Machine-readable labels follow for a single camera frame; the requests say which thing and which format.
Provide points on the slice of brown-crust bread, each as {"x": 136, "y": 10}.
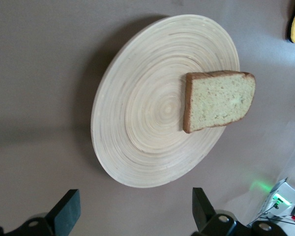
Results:
{"x": 218, "y": 100}

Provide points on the round light wooden plate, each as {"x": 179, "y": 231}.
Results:
{"x": 150, "y": 110}

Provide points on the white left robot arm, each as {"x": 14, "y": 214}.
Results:
{"x": 282, "y": 194}

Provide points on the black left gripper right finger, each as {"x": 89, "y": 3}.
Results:
{"x": 202, "y": 211}

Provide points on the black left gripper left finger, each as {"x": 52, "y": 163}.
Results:
{"x": 64, "y": 214}

